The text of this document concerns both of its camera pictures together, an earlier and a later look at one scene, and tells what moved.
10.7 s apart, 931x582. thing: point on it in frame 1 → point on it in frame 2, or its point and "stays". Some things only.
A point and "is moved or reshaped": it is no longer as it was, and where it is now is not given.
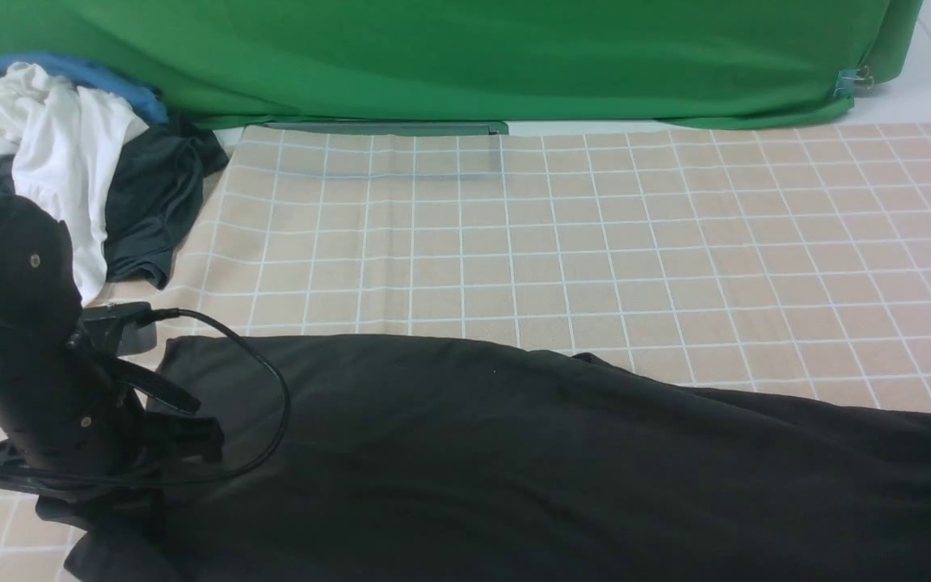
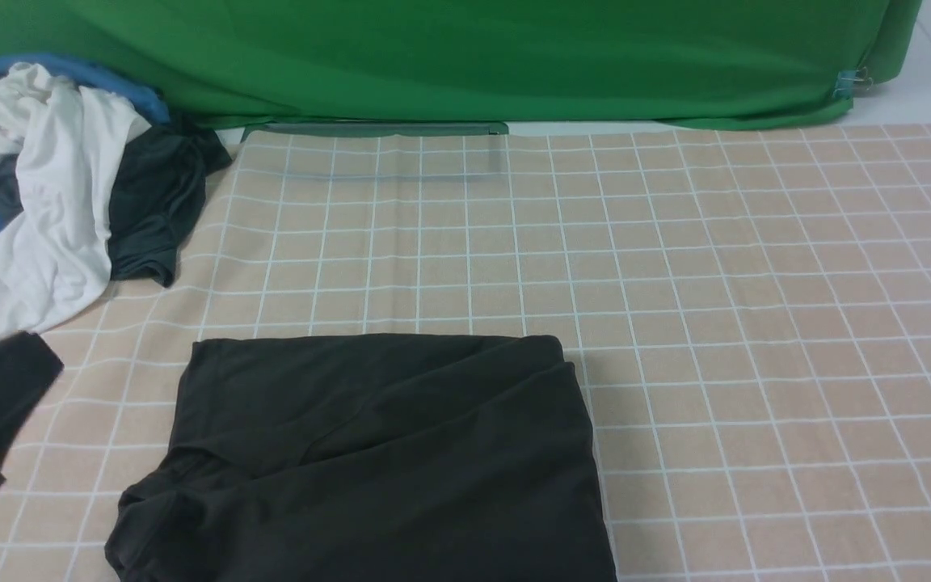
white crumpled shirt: (59, 139) stays
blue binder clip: (853, 82) stays
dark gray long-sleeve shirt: (365, 459) is moved or reshaped
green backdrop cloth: (462, 66) stays
